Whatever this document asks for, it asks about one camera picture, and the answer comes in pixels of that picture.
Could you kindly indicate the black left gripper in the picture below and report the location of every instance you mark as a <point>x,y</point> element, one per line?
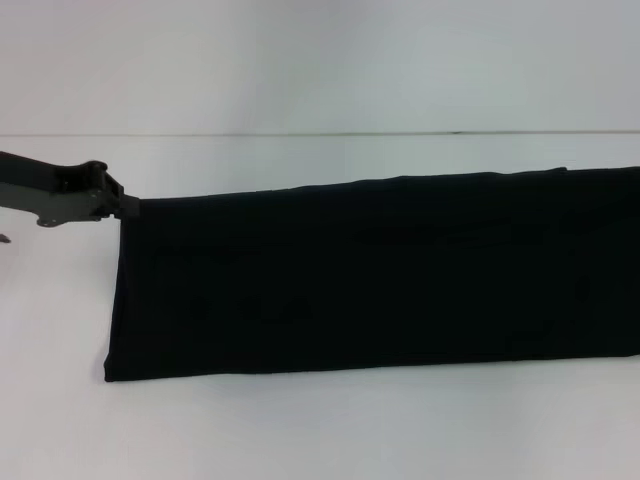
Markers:
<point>45,197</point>

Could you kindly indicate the black t-shirt with white print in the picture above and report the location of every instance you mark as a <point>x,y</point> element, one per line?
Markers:
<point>375,275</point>

